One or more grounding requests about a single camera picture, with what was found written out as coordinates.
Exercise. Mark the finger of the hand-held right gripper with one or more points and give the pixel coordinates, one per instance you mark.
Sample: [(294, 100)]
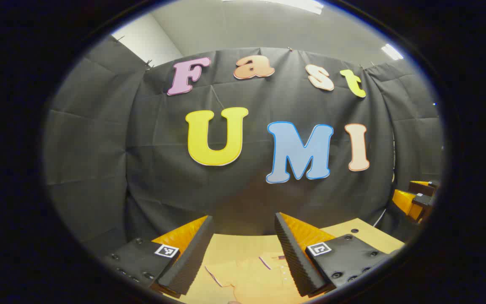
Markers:
[(405, 202), (422, 188)]

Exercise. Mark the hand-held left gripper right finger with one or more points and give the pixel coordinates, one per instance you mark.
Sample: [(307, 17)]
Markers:
[(295, 261)]

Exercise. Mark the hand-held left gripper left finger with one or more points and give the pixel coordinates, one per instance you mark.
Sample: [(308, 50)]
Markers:
[(192, 261)]

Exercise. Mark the orange T-shirt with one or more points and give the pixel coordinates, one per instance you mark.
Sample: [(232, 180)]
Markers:
[(251, 278)]

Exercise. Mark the ceiling light panel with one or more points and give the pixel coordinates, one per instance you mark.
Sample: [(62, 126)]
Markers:
[(392, 51)]

